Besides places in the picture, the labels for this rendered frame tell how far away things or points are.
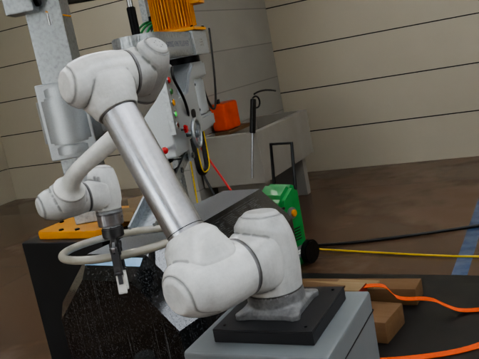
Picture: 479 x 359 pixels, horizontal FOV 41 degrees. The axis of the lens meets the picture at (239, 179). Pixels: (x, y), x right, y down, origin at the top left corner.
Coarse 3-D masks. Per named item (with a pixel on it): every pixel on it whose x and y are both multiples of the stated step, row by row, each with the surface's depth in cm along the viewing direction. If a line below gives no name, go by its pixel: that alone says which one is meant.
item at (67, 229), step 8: (56, 224) 368; (64, 224) 364; (72, 224) 360; (80, 224) 356; (88, 224) 352; (96, 224) 348; (40, 232) 356; (48, 232) 352; (56, 232) 349; (64, 232) 346; (72, 232) 342; (80, 232) 339; (88, 232) 336; (96, 232) 334
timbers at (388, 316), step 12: (384, 288) 361; (396, 288) 358; (408, 288) 355; (420, 288) 362; (372, 300) 366; (384, 300) 363; (396, 300) 359; (384, 312) 327; (396, 312) 328; (384, 324) 316; (396, 324) 327; (384, 336) 318
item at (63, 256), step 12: (132, 228) 270; (144, 228) 268; (156, 228) 266; (84, 240) 261; (96, 240) 264; (108, 240) 268; (60, 252) 243; (72, 252) 253; (132, 252) 224; (144, 252) 226; (72, 264) 230; (84, 264) 227
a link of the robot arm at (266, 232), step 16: (240, 224) 167; (256, 224) 165; (272, 224) 165; (288, 224) 169; (240, 240) 164; (256, 240) 163; (272, 240) 164; (288, 240) 167; (256, 256) 161; (272, 256) 163; (288, 256) 167; (272, 272) 163; (288, 272) 167; (272, 288) 166; (288, 288) 168
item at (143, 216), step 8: (192, 152) 322; (184, 160) 318; (184, 168) 316; (144, 200) 288; (144, 208) 287; (136, 216) 277; (144, 216) 283; (152, 216) 281; (128, 224) 270; (136, 224) 275; (144, 224) 276; (152, 224) 274
